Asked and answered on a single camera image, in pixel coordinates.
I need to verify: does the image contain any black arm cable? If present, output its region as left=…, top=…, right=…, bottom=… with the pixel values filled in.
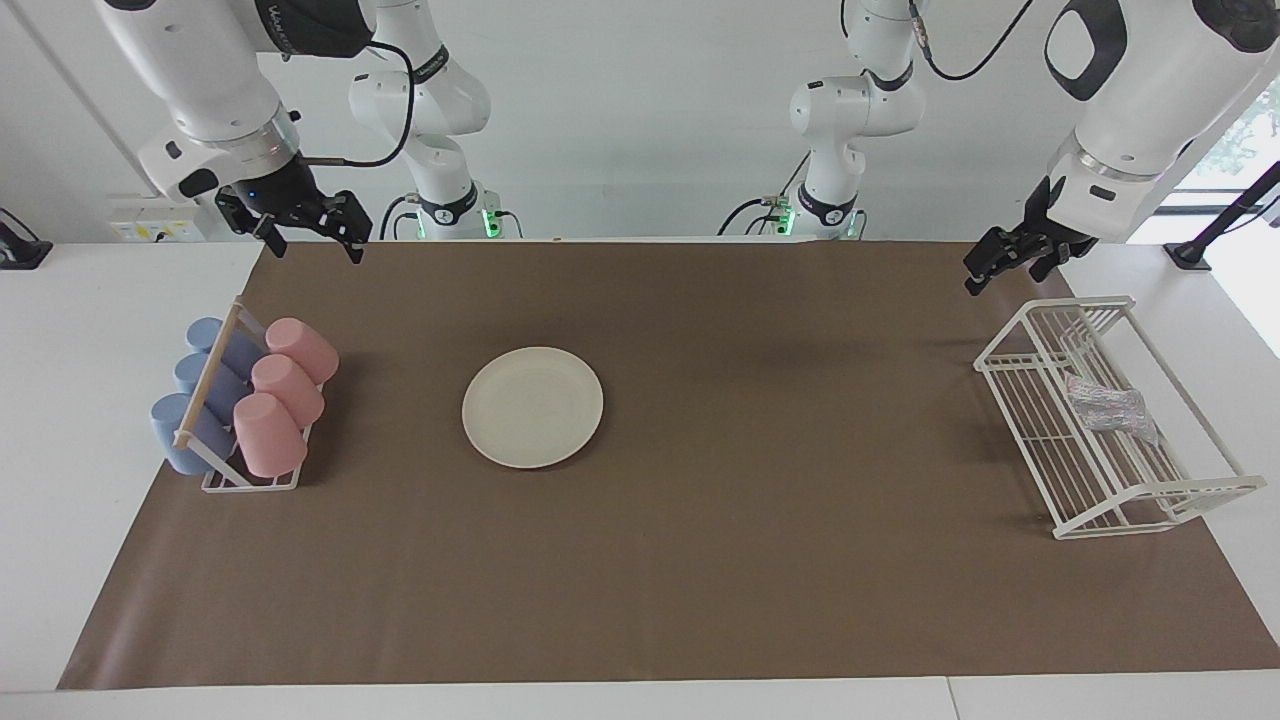
left=905, top=0, right=1036, bottom=83
left=300, top=40, right=416, bottom=169

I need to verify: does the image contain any white wall outlet box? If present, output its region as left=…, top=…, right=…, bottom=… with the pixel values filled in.
left=107, top=193, right=213, bottom=244

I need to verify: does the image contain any brown table mat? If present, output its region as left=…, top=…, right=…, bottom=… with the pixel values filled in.
left=57, top=240, right=1280, bottom=691

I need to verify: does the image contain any black base cable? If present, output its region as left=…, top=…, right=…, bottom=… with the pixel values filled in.
left=717, top=150, right=811, bottom=238
left=378, top=193, right=421, bottom=241

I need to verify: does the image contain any black right base cable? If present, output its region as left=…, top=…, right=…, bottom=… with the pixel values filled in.
left=378, top=193, right=421, bottom=241

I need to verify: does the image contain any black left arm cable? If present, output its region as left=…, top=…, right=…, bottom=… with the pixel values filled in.
left=905, top=0, right=1036, bottom=83

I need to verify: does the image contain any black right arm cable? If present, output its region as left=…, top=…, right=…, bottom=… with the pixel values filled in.
left=300, top=40, right=416, bottom=169

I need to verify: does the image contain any blue plastic cup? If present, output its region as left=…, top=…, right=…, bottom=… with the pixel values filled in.
left=150, top=393, right=239, bottom=476
left=186, top=317, right=266, bottom=379
left=174, top=352, right=253, bottom=426

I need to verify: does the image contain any black left base cable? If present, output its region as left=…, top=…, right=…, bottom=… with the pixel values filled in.
left=717, top=150, right=811, bottom=238

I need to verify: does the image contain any cup rack with wooden bar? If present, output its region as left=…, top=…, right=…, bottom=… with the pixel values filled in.
left=172, top=297, right=326, bottom=493

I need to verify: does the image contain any cream round plate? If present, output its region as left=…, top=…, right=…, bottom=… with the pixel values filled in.
left=462, top=346, right=605, bottom=470

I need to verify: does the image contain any white wire dish rack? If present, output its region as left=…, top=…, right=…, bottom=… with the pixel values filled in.
left=973, top=294, right=1268, bottom=541

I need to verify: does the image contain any pink plastic cup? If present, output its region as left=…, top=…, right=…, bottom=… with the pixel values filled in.
left=250, top=354, right=326, bottom=429
left=233, top=392, right=309, bottom=479
left=265, top=317, right=340, bottom=386

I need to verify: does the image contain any black stand with slanted pole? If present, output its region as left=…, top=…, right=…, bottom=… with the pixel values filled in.
left=1163, top=160, right=1280, bottom=271

